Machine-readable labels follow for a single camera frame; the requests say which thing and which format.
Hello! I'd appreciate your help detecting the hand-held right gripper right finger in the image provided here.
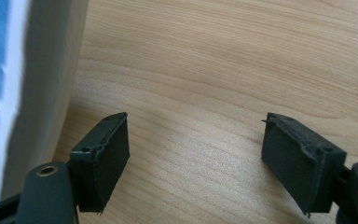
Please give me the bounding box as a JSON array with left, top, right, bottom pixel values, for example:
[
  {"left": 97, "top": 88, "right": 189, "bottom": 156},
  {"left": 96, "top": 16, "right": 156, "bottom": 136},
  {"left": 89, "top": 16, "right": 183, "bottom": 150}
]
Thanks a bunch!
[{"left": 260, "top": 112, "right": 348, "bottom": 217}]

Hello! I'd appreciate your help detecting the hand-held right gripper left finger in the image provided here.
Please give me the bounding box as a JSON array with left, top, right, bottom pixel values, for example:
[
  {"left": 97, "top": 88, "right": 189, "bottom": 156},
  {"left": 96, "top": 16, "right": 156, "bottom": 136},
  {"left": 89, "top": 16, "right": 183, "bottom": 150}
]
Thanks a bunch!
[{"left": 69, "top": 111, "right": 131, "bottom": 215}]

